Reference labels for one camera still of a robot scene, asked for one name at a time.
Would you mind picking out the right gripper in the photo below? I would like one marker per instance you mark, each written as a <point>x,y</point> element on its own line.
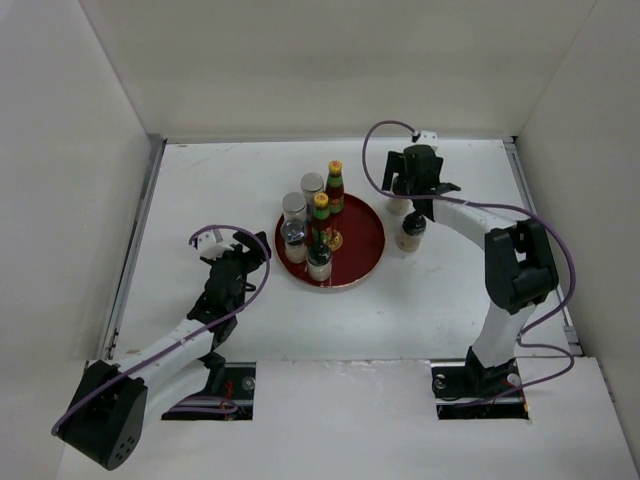
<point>396,164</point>

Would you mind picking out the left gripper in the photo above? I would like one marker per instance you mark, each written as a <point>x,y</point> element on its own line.
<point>255,255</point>

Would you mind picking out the black-lid seasoning jar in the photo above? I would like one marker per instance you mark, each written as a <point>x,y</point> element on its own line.
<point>399,203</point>
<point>411,232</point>

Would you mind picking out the green-label sauce bottle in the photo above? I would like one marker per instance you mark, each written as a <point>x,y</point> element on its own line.
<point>321,221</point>
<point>335,187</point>

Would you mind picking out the black-top grinder bottle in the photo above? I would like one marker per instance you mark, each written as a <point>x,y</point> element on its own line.
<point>294,234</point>

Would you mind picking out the small black-capped powder bottle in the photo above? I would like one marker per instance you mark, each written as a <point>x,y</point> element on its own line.
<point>319,262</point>

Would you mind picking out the white bead jar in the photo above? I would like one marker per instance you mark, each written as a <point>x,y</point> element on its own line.
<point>294,207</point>
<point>311,184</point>

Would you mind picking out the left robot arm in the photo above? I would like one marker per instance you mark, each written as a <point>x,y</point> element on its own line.
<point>115,399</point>

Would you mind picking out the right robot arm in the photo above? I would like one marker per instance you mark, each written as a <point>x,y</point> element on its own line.
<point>519,270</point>

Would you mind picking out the red round tray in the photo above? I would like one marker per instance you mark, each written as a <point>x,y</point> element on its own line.
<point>363,243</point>

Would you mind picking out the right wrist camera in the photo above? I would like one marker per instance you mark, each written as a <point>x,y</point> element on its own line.
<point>425,137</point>

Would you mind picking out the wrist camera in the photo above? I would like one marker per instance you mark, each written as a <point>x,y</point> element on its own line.
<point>425,137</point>
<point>209,243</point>

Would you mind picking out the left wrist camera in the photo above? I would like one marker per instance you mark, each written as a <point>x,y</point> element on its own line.
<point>209,243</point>

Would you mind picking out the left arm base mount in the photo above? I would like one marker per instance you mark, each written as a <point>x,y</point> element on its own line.
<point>225,397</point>

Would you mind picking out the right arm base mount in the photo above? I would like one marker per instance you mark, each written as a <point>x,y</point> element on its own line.
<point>466,392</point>

